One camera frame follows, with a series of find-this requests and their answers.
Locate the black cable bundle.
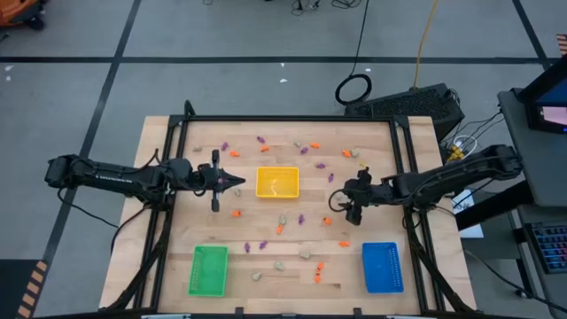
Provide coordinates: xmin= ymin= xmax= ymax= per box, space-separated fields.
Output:
xmin=290 ymin=0 xmax=365 ymax=17

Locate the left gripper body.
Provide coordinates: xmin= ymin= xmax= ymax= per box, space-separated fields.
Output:
xmin=193 ymin=149 xmax=221 ymax=213

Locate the black floor cable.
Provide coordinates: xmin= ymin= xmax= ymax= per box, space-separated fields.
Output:
xmin=463 ymin=248 xmax=567 ymax=314

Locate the grey keyboard shelf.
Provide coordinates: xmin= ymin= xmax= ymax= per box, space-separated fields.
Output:
xmin=509 ymin=203 xmax=567 ymax=319

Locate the blue plastic basket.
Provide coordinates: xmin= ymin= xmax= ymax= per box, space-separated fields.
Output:
xmin=361 ymin=241 xmax=405 ymax=294

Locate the yellow plastic basket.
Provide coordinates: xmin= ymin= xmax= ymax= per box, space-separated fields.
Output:
xmin=255 ymin=166 xmax=300 ymax=199

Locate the yellow extension cable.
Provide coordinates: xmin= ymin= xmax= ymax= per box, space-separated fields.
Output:
xmin=411 ymin=0 xmax=440 ymax=89

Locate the black coiled cable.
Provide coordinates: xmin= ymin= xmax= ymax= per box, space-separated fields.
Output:
xmin=334 ymin=0 xmax=373 ymax=106

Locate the backlit keyboard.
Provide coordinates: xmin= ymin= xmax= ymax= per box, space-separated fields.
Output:
xmin=524 ymin=220 xmax=567 ymax=275

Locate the black computer case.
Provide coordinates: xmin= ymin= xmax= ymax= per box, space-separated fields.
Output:
xmin=344 ymin=82 xmax=466 ymax=143

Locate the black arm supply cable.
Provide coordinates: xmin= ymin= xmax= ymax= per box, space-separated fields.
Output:
xmin=109 ymin=204 xmax=151 ymax=256

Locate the orange wheeled machine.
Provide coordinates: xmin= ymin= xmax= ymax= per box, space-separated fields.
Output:
xmin=0 ymin=0 xmax=48 ymax=31

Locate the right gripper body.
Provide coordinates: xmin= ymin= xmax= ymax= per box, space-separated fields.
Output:
xmin=344 ymin=167 xmax=395 ymax=226

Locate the black computer monitor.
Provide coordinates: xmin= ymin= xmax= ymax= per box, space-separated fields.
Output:
xmin=517 ymin=55 xmax=567 ymax=135

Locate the grey side desk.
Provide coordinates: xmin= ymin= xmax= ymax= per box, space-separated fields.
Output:
xmin=497 ymin=87 xmax=567 ymax=209

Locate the black desk crossbar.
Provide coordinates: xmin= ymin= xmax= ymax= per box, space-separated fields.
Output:
xmin=454 ymin=179 xmax=535 ymax=231

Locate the hazard striped floor mat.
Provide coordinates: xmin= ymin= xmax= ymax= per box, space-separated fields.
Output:
xmin=0 ymin=259 xmax=50 ymax=319

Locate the green plastic basket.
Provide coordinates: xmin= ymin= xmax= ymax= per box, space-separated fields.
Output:
xmin=188 ymin=245 xmax=229 ymax=298

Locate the white cable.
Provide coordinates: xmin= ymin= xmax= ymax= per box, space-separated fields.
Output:
xmin=444 ymin=134 xmax=478 ymax=167

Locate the white paper sheet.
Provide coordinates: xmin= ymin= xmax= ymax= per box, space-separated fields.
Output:
xmin=450 ymin=188 xmax=485 ymax=240

